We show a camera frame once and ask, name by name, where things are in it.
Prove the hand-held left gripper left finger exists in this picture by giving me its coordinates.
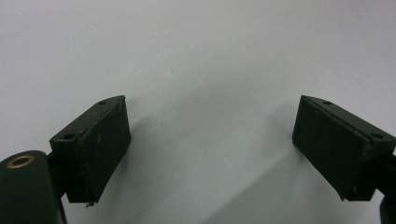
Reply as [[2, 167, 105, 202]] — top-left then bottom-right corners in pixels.
[[49, 94, 132, 207]]

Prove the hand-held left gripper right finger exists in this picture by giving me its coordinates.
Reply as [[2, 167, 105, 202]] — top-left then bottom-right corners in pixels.
[[291, 94, 396, 203]]

